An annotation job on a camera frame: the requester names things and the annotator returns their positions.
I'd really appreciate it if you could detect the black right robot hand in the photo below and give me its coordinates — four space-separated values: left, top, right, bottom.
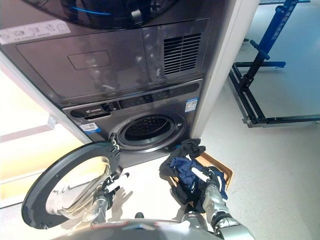
191 167 223 186

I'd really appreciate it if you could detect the transparent head dome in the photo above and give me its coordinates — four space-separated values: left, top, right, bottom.
21 141 123 231

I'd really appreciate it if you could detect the dark grey washing machine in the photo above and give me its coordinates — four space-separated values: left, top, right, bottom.
61 78 204 171

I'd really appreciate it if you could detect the blue and black metal stand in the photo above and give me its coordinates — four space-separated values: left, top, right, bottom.
228 0 319 130

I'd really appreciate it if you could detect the brown wicker laundry basket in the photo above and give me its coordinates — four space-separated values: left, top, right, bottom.
169 151 235 209

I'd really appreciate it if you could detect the white instruction sticker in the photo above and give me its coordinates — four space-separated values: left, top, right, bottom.
0 20 72 45

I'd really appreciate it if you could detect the dark grey tumble dryer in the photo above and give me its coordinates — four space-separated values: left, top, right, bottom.
0 0 214 109

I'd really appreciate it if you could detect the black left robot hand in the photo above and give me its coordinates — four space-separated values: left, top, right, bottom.
96 172 130 202

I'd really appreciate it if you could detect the black dryer vent grille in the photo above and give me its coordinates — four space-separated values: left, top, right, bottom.
163 32 202 77

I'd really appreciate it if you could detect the grey robot torso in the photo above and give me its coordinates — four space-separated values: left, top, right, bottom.
51 216 219 240

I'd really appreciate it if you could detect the blue energy label sticker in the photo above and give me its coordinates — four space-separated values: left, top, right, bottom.
185 97 198 112

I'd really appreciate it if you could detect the white cabinet side panel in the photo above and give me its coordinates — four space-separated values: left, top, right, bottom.
191 0 261 144

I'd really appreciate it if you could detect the black garment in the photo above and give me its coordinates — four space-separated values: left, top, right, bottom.
159 138 207 214

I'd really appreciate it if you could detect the blue white barcode sticker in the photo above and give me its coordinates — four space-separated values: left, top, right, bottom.
79 122 103 134

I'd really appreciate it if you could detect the navy blue garment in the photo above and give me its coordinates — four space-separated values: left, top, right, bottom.
169 155 230 201

